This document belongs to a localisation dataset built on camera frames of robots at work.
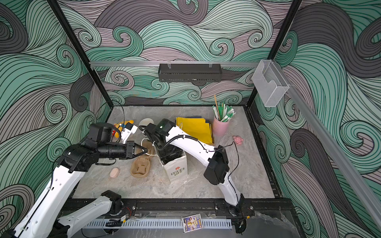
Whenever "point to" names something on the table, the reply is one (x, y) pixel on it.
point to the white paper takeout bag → (176, 169)
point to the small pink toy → (238, 140)
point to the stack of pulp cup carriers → (140, 166)
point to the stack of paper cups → (146, 121)
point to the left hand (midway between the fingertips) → (147, 150)
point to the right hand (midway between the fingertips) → (170, 157)
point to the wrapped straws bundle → (222, 112)
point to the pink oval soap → (114, 172)
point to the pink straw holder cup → (220, 128)
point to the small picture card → (192, 222)
